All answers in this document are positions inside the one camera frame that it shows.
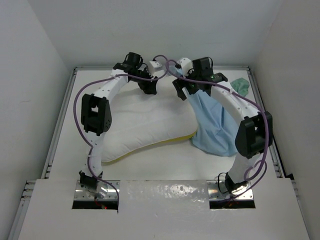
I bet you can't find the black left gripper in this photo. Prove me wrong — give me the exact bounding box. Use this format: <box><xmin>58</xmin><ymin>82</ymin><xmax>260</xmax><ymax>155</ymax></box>
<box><xmin>131</xmin><ymin>66</ymin><xmax>158</xmax><ymax>95</ymax></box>

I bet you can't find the white pillow yellow underside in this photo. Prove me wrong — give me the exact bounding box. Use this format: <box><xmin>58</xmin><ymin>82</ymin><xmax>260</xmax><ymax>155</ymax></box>
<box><xmin>101</xmin><ymin>76</ymin><xmax>198</xmax><ymax>163</ymax></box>

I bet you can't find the light blue green pillowcase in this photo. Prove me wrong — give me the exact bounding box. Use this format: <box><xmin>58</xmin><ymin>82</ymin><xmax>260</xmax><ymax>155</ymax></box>
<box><xmin>178</xmin><ymin>79</ymin><xmax>238</xmax><ymax>157</ymax></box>

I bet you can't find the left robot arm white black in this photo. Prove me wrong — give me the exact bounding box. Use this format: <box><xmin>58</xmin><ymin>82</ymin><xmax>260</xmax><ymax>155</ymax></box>
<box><xmin>73</xmin><ymin>52</ymin><xmax>158</xmax><ymax>192</ymax></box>

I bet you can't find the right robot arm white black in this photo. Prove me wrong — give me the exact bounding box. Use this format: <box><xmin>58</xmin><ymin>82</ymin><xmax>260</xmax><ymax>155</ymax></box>
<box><xmin>172</xmin><ymin>57</ymin><xmax>273</xmax><ymax>194</ymax></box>

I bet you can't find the white front cover board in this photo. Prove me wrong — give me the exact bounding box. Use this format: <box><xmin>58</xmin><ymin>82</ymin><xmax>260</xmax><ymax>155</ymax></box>
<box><xmin>19</xmin><ymin>179</ymin><xmax>309</xmax><ymax>240</ymax></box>

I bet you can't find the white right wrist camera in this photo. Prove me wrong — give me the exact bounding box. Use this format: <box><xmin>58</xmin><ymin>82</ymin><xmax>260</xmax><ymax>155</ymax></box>
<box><xmin>177</xmin><ymin>57</ymin><xmax>193</xmax><ymax>76</ymax></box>

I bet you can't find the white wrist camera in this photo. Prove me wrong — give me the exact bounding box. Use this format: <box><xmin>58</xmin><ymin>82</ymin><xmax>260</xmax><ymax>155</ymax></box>
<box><xmin>177</xmin><ymin>57</ymin><xmax>193</xmax><ymax>76</ymax></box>
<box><xmin>147</xmin><ymin>60</ymin><xmax>162</xmax><ymax>76</ymax></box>

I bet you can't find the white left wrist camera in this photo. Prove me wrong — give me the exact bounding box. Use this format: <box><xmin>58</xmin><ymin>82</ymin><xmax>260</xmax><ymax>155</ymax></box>
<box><xmin>147</xmin><ymin>60</ymin><xmax>162</xmax><ymax>76</ymax></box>

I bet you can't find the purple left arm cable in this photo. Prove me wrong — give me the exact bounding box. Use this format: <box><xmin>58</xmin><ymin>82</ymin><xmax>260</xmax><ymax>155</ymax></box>
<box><xmin>72</xmin><ymin>54</ymin><xmax>169</xmax><ymax>208</ymax></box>

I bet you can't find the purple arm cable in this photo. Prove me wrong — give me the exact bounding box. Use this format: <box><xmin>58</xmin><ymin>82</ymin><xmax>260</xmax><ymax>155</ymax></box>
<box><xmin>72</xmin><ymin>54</ymin><xmax>169</xmax><ymax>208</ymax></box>
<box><xmin>166</xmin><ymin>59</ymin><xmax>270</xmax><ymax>201</ymax></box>

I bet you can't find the black right base cable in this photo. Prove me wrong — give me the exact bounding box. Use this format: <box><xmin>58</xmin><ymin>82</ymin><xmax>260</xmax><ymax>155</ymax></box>
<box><xmin>216</xmin><ymin>171</ymin><xmax>232</xmax><ymax>194</ymax></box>

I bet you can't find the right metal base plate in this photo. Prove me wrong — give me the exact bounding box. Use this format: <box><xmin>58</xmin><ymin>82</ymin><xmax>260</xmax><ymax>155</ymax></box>
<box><xmin>207</xmin><ymin>180</ymin><xmax>254</xmax><ymax>202</ymax></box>

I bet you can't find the metal base plate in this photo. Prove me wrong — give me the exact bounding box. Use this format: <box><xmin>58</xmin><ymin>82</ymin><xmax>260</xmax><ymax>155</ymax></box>
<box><xmin>207</xmin><ymin>180</ymin><xmax>254</xmax><ymax>202</ymax></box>
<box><xmin>73</xmin><ymin>180</ymin><xmax>120</xmax><ymax>201</ymax></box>

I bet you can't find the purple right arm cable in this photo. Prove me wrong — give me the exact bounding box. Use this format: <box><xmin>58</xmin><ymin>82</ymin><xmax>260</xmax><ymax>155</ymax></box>
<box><xmin>166</xmin><ymin>59</ymin><xmax>270</xmax><ymax>201</ymax></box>

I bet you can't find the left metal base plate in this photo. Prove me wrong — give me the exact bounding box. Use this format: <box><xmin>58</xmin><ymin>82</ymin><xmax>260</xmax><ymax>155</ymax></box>
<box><xmin>73</xmin><ymin>180</ymin><xmax>120</xmax><ymax>201</ymax></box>

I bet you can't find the aluminium table frame rail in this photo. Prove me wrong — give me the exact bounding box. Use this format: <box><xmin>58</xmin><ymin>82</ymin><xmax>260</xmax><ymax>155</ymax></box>
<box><xmin>7</xmin><ymin>64</ymin><xmax>298</xmax><ymax>240</ymax></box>

